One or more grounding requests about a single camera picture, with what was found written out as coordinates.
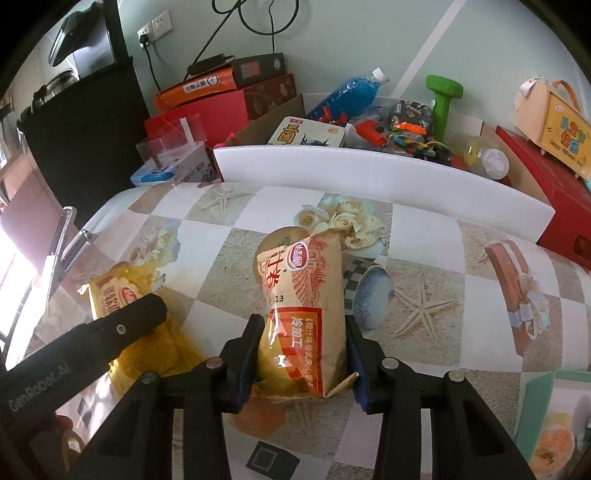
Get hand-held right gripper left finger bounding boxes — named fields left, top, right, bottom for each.
left=67, top=314, right=266, bottom=480

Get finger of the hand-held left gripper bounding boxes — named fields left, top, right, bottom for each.
left=69, top=293, right=168, bottom=374

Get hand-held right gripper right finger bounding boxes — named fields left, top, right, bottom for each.
left=344, top=316, right=536, bottom=480

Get yellow cake packet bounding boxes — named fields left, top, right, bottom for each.
left=76, top=261, right=208, bottom=398

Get orange bread roll packet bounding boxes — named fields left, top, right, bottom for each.
left=252, top=226, right=361, bottom=402

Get teal shallow cardboard tray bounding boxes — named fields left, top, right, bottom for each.
left=516, top=369, right=591, bottom=480

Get peach round bun packet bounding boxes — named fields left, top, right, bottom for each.
left=529, top=422, right=578, bottom=472

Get person's left hand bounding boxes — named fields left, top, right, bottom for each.
left=53, top=413, right=86, bottom=462

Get blue white box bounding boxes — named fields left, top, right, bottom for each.
left=130, top=154, right=222, bottom=188

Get pink brown board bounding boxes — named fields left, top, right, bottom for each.
left=0, top=152, right=65, bottom=259

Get clear plastic container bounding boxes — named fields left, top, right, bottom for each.
left=136, top=114, right=206, bottom=169

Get black cabinet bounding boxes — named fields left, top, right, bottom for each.
left=16, top=55, right=153, bottom=227

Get plain red box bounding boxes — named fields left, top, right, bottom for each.
left=144, top=88, right=250, bottom=148

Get white foam board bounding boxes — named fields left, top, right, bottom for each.
left=212, top=144, right=556, bottom=245

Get orange carton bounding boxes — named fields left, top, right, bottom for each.
left=154, top=65, right=236, bottom=112

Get white yellow card box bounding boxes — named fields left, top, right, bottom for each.
left=267, top=117, right=347, bottom=148

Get small dark kettle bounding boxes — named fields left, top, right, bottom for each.
left=30, top=69, right=77, bottom=109

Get brown cardboard box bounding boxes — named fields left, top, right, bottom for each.
left=224, top=92, right=550, bottom=204

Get dark brown patterned box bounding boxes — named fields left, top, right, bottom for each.
left=242, top=74, right=298, bottom=121

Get clear round bottle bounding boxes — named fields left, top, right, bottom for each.
left=462, top=134, right=510, bottom=180

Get black power adapter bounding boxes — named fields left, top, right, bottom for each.
left=186, top=54, right=227, bottom=77

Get colourful toy bundle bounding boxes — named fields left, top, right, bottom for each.
left=318, top=99, right=451, bottom=160

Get red gift box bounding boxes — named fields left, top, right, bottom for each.
left=496, top=126, right=591, bottom=271

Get silver black appliance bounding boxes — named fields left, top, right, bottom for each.
left=46, top=0, right=116, bottom=79

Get blue plastic bottle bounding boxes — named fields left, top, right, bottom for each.
left=305, top=68, right=390, bottom=121

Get green dumbbell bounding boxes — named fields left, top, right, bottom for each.
left=426, top=75, right=464, bottom=141

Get yellow wooden carry case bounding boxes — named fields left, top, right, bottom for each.
left=515, top=78, right=591, bottom=181

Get metal chair frame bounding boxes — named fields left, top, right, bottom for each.
left=0, top=205, right=95, bottom=356

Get black plug cable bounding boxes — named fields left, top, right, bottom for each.
left=140, top=34, right=162, bottom=93

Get looped black cable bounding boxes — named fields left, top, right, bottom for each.
left=191, top=0, right=278, bottom=68

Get white wall socket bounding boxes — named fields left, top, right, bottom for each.
left=137, top=10, right=174, bottom=44

